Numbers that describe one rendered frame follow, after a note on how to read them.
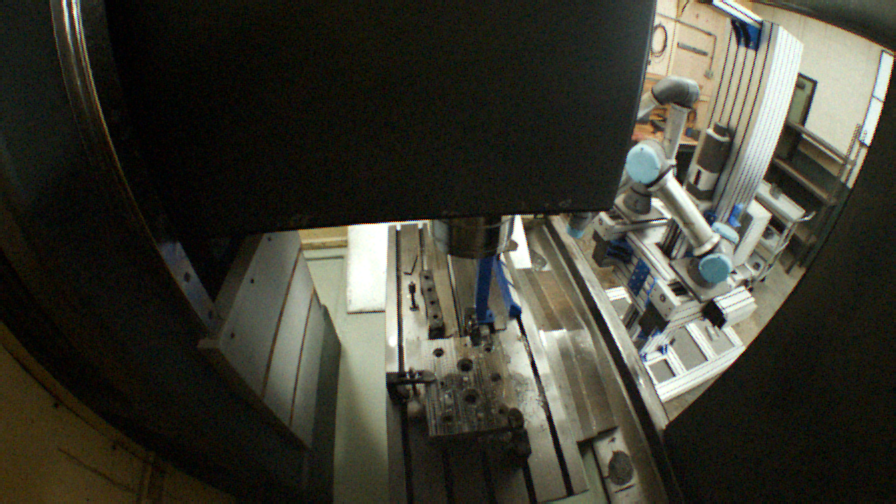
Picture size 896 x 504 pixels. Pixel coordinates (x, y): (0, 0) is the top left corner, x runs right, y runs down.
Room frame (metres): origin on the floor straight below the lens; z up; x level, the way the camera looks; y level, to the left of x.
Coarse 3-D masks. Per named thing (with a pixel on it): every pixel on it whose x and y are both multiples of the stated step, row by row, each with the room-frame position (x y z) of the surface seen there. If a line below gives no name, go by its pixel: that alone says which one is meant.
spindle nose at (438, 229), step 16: (432, 224) 0.48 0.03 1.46; (448, 224) 0.45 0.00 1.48; (464, 224) 0.44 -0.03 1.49; (480, 224) 0.44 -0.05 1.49; (496, 224) 0.45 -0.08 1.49; (512, 224) 0.48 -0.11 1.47; (432, 240) 0.48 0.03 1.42; (448, 240) 0.45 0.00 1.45; (464, 240) 0.44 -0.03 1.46; (480, 240) 0.44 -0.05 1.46; (496, 240) 0.45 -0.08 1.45; (464, 256) 0.44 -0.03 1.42; (480, 256) 0.44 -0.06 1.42
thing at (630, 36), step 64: (128, 0) 0.34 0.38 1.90; (192, 0) 0.35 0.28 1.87; (256, 0) 0.36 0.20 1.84; (320, 0) 0.37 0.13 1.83; (384, 0) 0.38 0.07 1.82; (448, 0) 0.39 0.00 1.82; (512, 0) 0.39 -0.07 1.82; (576, 0) 0.40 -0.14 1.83; (640, 0) 0.42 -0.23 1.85; (192, 64) 0.35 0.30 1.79; (256, 64) 0.36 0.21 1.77; (320, 64) 0.37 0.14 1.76; (384, 64) 0.38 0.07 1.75; (448, 64) 0.39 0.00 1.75; (512, 64) 0.40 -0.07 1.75; (576, 64) 0.41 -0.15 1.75; (640, 64) 0.42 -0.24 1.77; (192, 128) 0.35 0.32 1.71; (256, 128) 0.36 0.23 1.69; (320, 128) 0.37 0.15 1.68; (384, 128) 0.38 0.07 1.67; (448, 128) 0.39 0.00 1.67; (512, 128) 0.40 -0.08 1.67; (576, 128) 0.41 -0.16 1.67; (192, 192) 0.34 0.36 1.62; (256, 192) 0.36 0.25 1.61; (320, 192) 0.37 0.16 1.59; (384, 192) 0.38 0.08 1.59; (448, 192) 0.39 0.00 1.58; (512, 192) 0.40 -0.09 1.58; (576, 192) 0.41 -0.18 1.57
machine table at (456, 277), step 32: (416, 224) 1.27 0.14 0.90; (448, 256) 1.08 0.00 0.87; (416, 288) 0.87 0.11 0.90; (448, 288) 0.87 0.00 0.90; (416, 320) 0.72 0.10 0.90; (448, 320) 0.72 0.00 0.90; (512, 320) 0.72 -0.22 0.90; (416, 352) 0.59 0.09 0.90; (512, 352) 0.59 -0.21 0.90; (544, 352) 0.58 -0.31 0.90; (416, 384) 0.47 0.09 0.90; (512, 384) 0.47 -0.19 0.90; (544, 384) 0.47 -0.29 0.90; (416, 416) 0.37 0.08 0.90; (544, 416) 0.36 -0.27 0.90; (416, 448) 0.28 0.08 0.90; (448, 448) 0.28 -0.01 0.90; (544, 448) 0.27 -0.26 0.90; (576, 448) 0.26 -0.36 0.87; (416, 480) 0.19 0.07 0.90; (448, 480) 0.19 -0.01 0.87; (480, 480) 0.19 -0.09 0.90; (512, 480) 0.18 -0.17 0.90; (544, 480) 0.17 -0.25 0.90; (576, 480) 0.16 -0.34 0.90
